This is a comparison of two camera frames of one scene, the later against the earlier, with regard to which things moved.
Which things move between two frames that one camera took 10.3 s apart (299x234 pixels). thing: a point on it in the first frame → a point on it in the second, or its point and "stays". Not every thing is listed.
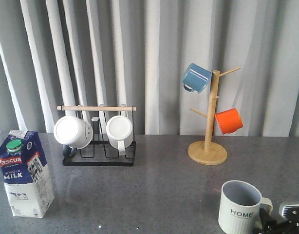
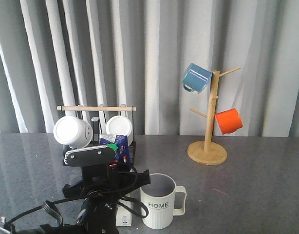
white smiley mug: [73, 132] stays
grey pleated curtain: [132, 52] stays
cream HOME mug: [239, 208] → [163, 200]
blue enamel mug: [196, 78] stays
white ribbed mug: [120, 133] stays
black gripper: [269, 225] → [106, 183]
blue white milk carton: [25, 174] → [123, 207]
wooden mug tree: [206, 152] stays
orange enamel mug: [229, 121] stays
